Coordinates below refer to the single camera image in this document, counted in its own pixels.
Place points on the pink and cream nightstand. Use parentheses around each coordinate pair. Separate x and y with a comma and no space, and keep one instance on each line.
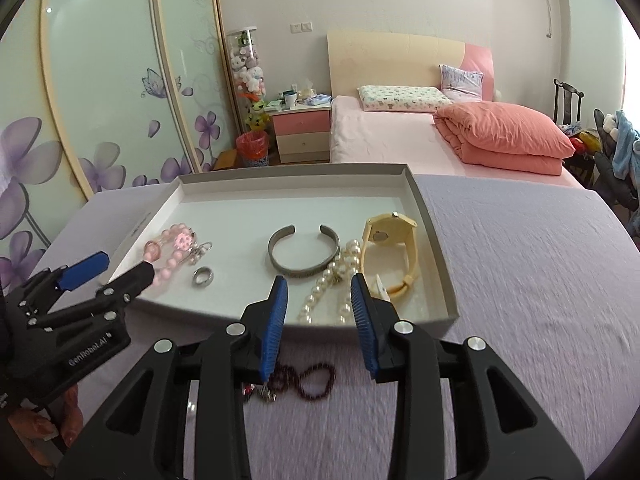
(300,135)

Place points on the person's left hand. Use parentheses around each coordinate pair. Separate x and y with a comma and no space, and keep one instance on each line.
(70,410)

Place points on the trash bin with red bag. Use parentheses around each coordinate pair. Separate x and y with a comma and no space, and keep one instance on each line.
(252,150)

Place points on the pink bed mattress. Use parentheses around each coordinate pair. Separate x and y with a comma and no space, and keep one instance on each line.
(380,135)

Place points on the white wall switch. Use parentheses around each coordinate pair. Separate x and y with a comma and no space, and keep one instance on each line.
(303,26)

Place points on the folded coral quilt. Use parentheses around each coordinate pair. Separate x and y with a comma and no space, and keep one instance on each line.
(500,130)

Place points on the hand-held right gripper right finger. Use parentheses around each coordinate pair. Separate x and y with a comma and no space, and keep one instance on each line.
(364,330)

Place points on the colourful toys pile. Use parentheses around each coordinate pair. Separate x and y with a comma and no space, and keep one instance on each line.
(582,140)

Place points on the purple bedspread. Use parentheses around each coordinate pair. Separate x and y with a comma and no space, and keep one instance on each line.
(525,285)

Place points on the light blue plush garment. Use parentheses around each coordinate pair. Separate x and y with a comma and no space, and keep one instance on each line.
(627,145)

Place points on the grey cardboard tray box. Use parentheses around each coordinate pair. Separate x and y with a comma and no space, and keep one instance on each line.
(240,210)

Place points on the clear tube of plush toys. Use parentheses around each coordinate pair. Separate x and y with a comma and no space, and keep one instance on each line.
(247,70)

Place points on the thin silver bangle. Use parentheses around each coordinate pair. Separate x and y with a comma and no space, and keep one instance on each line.
(202,249)

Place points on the mug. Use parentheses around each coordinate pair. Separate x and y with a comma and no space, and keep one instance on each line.
(289,100)

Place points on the cream wrist watch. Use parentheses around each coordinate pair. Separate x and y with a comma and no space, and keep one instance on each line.
(412,250)

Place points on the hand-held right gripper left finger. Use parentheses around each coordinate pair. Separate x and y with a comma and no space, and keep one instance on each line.
(275,330)

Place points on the dark wooden chair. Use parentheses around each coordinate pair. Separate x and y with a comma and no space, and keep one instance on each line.
(567,100)

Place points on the floral sliding wardrobe doors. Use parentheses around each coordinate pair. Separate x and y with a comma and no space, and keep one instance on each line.
(100,85)

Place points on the dark grey garment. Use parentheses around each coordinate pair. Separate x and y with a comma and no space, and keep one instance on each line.
(607,175)

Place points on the white patterned pillow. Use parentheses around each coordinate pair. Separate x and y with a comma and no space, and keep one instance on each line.
(400,97)

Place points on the grey metal cuff bangle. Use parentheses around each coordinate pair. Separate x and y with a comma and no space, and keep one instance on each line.
(300,271)

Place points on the blue floral cushion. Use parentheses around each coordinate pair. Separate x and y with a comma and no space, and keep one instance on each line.
(462,82)

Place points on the cream and pink headboard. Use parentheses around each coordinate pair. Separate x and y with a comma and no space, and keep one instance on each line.
(390,60)

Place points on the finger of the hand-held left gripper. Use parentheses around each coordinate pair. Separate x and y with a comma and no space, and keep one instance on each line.
(130,282)
(82,270)

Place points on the wooden box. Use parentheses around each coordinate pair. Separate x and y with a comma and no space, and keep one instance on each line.
(226,160)

